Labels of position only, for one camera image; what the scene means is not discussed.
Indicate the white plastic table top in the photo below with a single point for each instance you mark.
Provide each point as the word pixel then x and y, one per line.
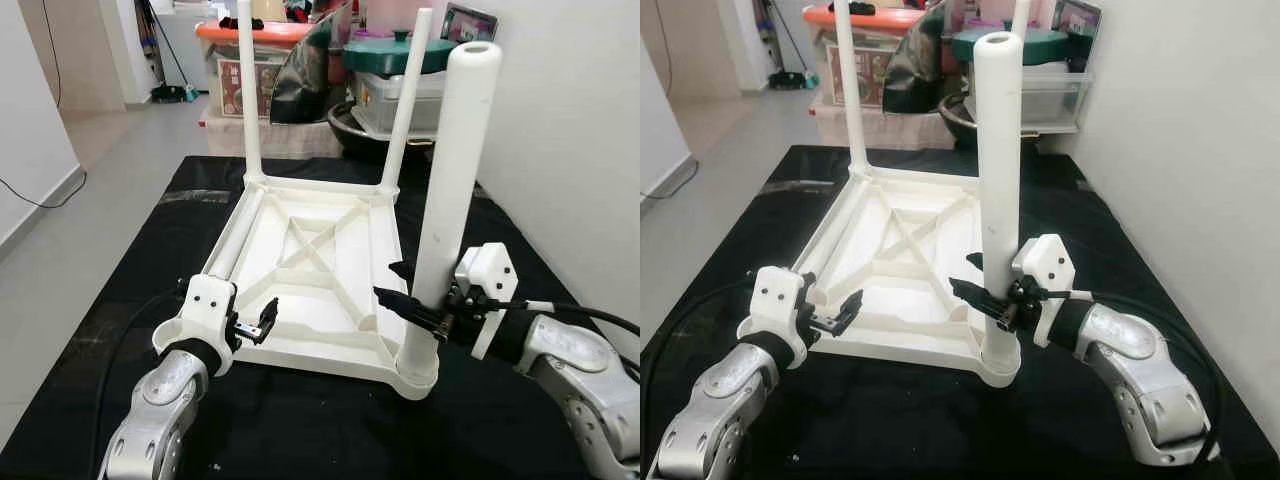
pixel 320 310
pixel 900 290

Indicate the black table cloth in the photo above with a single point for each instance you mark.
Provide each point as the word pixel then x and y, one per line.
pixel 100 400
pixel 1100 200

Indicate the clear adhesive tape strip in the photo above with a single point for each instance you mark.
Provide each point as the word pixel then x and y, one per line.
pixel 195 195
pixel 800 185

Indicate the black round wok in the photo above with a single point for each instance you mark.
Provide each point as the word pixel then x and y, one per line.
pixel 345 128
pixel 955 118

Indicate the clear plastic container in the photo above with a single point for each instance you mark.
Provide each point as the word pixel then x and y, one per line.
pixel 1050 95
pixel 375 105

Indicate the black bag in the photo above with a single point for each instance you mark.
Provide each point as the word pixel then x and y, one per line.
pixel 915 65
pixel 305 80

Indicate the storage box with red print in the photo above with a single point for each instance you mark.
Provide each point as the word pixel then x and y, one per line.
pixel 240 85
pixel 860 75

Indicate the green floor mop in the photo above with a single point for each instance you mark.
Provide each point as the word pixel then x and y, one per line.
pixel 172 95
pixel 790 80

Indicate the small black gadget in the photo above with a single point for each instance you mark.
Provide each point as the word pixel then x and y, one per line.
pixel 250 22
pixel 862 8

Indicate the beige wooden door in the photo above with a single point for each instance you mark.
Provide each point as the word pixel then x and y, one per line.
pixel 85 50
pixel 700 40

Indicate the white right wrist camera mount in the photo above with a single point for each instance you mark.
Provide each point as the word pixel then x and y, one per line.
pixel 492 270
pixel 1045 265

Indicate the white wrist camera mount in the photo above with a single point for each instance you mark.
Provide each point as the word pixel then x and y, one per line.
pixel 778 290
pixel 210 300
pixel 492 270
pixel 1045 265

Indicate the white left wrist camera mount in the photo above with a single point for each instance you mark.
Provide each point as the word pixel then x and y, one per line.
pixel 210 300
pixel 778 290

